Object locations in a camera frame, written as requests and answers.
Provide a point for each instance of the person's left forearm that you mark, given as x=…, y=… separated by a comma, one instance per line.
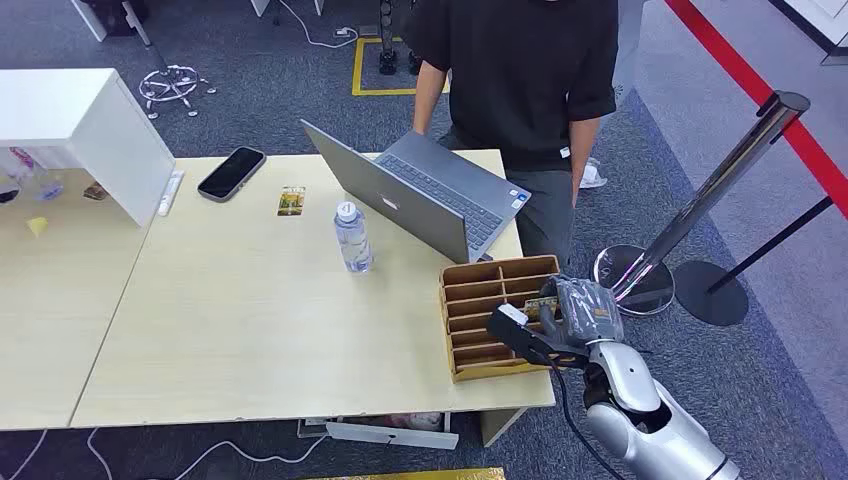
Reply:
x=583, y=152

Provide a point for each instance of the chrome stanchion post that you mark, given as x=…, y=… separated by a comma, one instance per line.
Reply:
x=715, y=182

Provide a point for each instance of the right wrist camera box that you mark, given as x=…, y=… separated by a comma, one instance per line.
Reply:
x=517, y=331

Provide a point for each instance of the red barrier belt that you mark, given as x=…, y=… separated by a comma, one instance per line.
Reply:
x=748, y=79

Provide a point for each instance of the white remote stick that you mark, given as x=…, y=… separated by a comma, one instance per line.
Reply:
x=170, y=193

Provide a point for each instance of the white cabinet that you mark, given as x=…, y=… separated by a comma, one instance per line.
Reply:
x=815, y=20

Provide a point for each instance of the clear water bottle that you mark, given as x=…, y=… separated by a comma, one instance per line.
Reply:
x=352, y=242

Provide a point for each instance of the black stand feet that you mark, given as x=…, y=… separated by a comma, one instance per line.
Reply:
x=387, y=61

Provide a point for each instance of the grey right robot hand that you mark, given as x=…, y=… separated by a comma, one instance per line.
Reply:
x=586, y=311

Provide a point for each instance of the small black object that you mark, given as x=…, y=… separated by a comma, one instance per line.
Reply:
x=6, y=196

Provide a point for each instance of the person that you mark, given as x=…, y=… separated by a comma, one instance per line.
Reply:
x=517, y=79

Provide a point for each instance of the black smartphone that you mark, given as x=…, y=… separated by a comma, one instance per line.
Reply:
x=232, y=173

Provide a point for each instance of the person's right forearm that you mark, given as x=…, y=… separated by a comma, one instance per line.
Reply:
x=428, y=96

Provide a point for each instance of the yellow paper piece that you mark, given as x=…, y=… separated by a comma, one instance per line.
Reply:
x=38, y=226

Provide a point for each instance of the black stanchion post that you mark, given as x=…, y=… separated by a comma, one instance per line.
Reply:
x=709, y=295

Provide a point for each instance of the white furniture with dark base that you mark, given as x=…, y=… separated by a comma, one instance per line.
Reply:
x=99, y=16

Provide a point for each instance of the chrome chair base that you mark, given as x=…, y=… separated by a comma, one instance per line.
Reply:
x=171, y=86

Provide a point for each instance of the hotel key card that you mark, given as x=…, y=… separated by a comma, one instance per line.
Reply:
x=538, y=306
x=291, y=201

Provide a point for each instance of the white desk shelf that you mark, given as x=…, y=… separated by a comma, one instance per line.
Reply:
x=99, y=126

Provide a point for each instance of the wooden compartment organizer box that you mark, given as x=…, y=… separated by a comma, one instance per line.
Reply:
x=477, y=291

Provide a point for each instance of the grey laptop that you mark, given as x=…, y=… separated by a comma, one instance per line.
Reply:
x=371, y=185

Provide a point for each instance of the yellow floor mat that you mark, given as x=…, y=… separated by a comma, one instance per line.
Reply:
x=424, y=474

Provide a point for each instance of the clear plastic bottle with label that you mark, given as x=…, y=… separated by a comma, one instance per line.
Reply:
x=36, y=177

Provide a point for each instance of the small brown object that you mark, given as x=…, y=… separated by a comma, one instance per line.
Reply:
x=95, y=192

